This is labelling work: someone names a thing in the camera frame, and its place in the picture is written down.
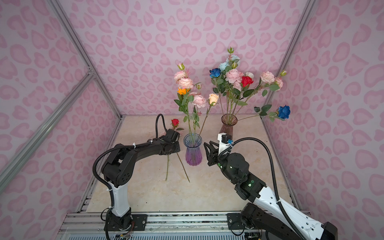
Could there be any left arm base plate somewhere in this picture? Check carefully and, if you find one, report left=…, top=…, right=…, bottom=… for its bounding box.
left=105, top=214, right=148, bottom=232

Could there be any blue purple glass vase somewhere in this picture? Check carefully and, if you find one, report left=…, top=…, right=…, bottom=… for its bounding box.
left=183, top=133, right=203, bottom=166

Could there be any dark blue rose stem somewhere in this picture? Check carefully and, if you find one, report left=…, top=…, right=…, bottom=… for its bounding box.
left=241, top=104, right=291, bottom=122

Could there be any pink spray rose stem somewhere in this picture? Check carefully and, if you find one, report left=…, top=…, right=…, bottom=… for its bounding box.
left=174, top=63, right=194, bottom=123

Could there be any diagonal aluminium frame bar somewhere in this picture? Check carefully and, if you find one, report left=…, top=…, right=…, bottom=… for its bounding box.
left=1, top=71, right=94, bottom=193

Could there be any single red rose stem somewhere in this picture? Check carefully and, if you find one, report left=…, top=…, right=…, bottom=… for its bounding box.
left=231, top=76, right=254, bottom=116

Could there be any pale pink peony stem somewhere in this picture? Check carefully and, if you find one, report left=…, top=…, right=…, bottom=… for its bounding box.
left=189, top=83, right=207, bottom=134

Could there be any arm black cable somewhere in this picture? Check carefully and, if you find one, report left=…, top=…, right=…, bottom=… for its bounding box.
left=221, top=137, right=307, bottom=240
left=92, top=113, right=169, bottom=240

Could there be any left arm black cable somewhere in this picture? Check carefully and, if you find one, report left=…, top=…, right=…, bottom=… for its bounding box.
left=92, top=113, right=169, bottom=240

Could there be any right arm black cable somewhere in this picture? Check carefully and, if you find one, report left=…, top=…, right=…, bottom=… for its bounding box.
left=221, top=137, right=307, bottom=240

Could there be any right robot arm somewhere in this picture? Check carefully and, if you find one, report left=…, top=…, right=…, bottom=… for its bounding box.
left=204, top=141, right=338, bottom=240

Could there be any large pink peony stem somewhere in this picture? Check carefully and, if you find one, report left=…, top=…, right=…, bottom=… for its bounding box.
left=225, top=69, right=244, bottom=117

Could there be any light blue rose stem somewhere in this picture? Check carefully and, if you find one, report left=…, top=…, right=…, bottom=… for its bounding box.
left=219, top=47, right=240, bottom=72

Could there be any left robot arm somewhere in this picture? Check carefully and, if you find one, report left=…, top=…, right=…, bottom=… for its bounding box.
left=101, top=129, right=180, bottom=217

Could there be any orange rose stem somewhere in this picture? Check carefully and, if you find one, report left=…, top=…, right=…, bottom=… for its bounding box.
left=174, top=88, right=194, bottom=134

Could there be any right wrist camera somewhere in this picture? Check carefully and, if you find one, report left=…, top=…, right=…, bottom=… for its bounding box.
left=218, top=133, right=233, bottom=154

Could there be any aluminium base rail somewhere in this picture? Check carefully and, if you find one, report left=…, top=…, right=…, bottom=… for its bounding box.
left=55, top=211, right=320, bottom=240

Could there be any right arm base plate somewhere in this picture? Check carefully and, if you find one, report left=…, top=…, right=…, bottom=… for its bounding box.
left=227, top=213, right=248, bottom=231

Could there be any maroon grey glass vase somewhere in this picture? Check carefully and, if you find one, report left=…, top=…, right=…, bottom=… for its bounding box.
left=219, top=114, right=238, bottom=137

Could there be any white rose stem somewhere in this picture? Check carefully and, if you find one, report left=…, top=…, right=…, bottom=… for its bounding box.
left=245, top=72, right=254, bottom=79

